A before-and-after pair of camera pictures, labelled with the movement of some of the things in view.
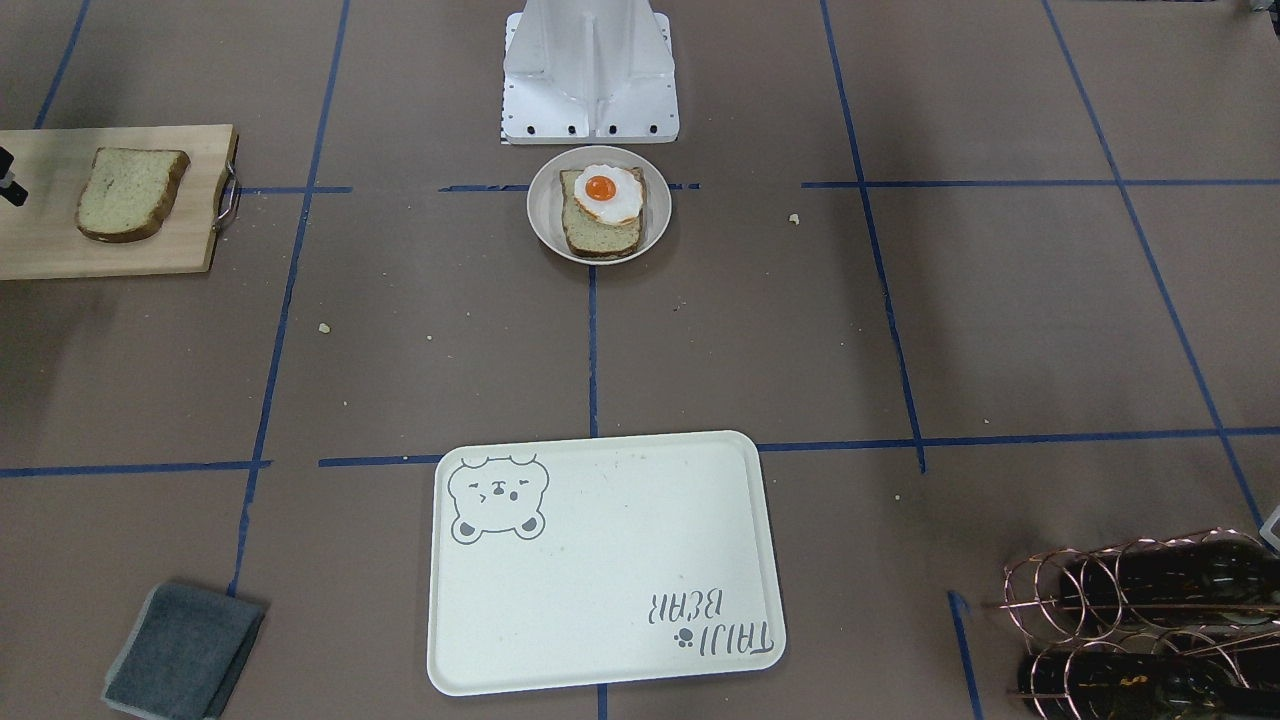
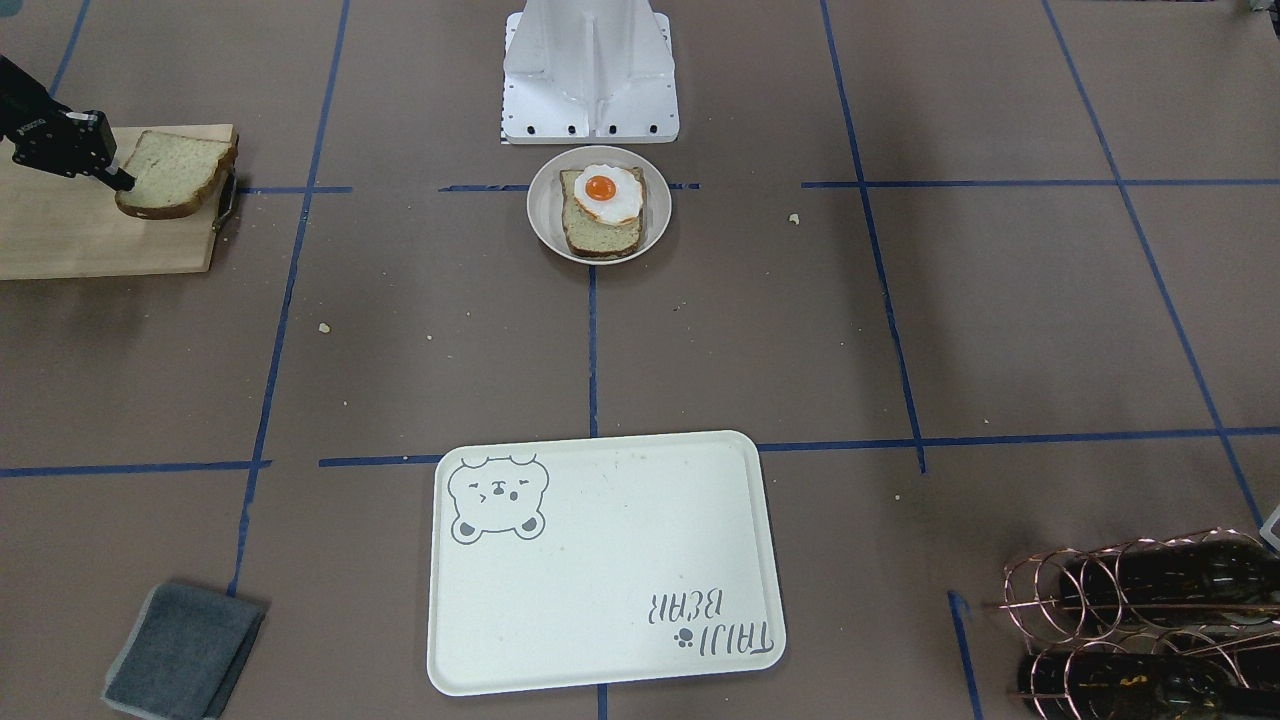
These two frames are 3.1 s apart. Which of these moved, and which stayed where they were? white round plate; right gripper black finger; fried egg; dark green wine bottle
Moved: right gripper black finger
Stayed: white round plate; fried egg; dark green wine bottle
